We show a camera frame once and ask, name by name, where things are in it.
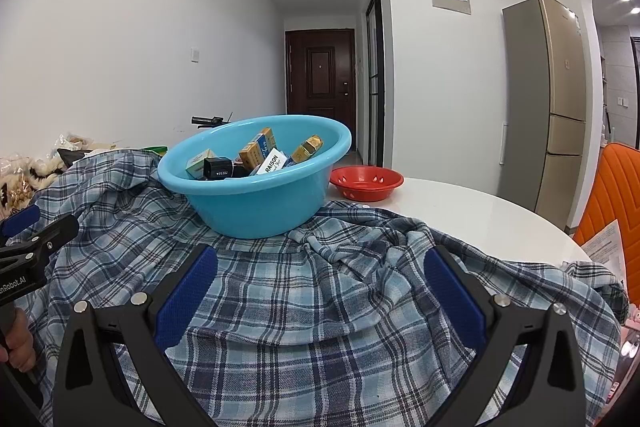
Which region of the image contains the blue plastic basin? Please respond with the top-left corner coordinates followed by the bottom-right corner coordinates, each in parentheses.
top-left (157, 114), bottom-right (352, 239)

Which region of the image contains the white printed paper sheet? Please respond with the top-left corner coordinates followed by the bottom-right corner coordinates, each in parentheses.
top-left (580, 219), bottom-right (626, 283)

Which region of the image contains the small black box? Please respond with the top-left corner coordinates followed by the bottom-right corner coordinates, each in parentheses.
top-left (203, 156), bottom-right (236, 180)

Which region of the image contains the snack bags pile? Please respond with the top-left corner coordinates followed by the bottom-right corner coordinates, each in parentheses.
top-left (0, 154), bottom-right (66, 208)

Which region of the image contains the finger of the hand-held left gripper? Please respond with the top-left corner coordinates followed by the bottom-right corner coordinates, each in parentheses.
top-left (0, 206), bottom-right (42, 239)
top-left (27, 213), bottom-right (81, 254)

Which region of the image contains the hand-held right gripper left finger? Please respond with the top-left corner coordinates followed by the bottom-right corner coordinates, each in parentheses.
top-left (52, 243), bottom-right (221, 427)

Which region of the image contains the red plastic bowl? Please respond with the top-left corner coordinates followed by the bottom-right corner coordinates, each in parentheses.
top-left (329, 166), bottom-right (405, 202)

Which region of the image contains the person's left hand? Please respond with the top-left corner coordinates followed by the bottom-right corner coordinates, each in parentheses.
top-left (0, 308), bottom-right (38, 374)

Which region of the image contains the blue plaid shirt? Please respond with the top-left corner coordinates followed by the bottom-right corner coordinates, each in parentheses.
top-left (0, 148), bottom-right (630, 427)

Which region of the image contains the orange chair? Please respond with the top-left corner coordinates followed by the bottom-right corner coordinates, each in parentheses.
top-left (572, 142), bottom-right (640, 253)

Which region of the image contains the black framed glass door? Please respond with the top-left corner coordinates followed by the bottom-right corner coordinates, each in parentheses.
top-left (365, 0), bottom-right (386, 168)

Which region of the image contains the long gold and blue box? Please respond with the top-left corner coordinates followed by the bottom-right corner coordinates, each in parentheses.
top-left (284, 134), bottom-right (325, 168)

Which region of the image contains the black bag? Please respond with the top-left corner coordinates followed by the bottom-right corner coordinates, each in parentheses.
top-left (56, 148), bottom-right (96, 168)

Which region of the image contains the black bicycle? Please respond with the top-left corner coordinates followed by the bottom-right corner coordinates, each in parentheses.
top-left (191, 111), bottom-right (233, 130)

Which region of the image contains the pale blue printed box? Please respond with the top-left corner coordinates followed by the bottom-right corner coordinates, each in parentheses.
top-left (186, 149), bottom-right (217, 180)

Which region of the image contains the clear bag of puffed snacks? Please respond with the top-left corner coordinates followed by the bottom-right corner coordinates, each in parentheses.
top-left (0, 180), bottom-right (38, 218)

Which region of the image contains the grey and gold fridge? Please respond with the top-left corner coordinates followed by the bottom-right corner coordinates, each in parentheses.
top-left (496, 0), bottom-right (587, 230)

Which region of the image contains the orange and blue box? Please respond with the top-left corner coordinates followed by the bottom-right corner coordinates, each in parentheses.
top-left (239, 127), bottom-right (278, 170)

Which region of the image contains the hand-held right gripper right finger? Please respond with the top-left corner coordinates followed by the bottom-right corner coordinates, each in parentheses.
top-left (422, 244), bottom-right (586, 427)

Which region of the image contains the clear plastic snack packet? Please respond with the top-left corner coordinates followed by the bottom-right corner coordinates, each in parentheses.
top-left (50, 134), bottom-right (96, 158)

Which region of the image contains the dark brown entrance door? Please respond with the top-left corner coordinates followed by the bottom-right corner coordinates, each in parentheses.
top-left (285, 28), bottom-right (357, 153)

